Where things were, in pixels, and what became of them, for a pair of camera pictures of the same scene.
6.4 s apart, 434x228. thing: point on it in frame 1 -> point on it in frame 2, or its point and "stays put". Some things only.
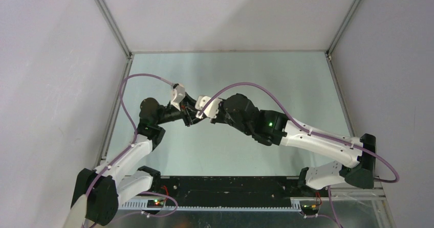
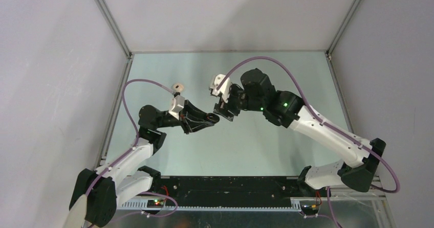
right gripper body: [223, 117] -> [246, 103]
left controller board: [155, 203] stays put
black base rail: [233, 191] stays put
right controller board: [311, 209] stays put
